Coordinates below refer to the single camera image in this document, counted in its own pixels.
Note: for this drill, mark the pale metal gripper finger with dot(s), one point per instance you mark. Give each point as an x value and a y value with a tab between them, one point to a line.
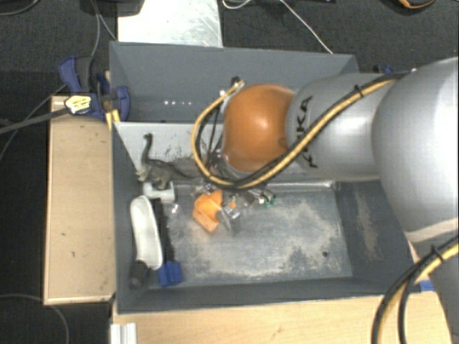
232	219

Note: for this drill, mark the white plastic spray head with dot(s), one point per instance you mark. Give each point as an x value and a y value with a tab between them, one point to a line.
157	192

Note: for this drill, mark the grey toy animal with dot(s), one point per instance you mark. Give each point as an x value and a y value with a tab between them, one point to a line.
157	172

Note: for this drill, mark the orange plastic block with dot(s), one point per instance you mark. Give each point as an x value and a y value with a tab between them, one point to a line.
206	211

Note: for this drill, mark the clear plastic bottle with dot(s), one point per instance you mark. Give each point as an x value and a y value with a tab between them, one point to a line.
175	220

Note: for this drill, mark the pale wood board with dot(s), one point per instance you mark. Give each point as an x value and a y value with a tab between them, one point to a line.
79	206

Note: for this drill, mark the grey metal bin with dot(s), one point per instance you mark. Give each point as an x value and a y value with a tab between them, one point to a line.
272	242

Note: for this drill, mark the white oblong cup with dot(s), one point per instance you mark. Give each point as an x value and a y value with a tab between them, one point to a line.
145	231

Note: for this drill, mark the black tool with blue end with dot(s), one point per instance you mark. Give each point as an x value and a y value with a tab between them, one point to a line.
171	274

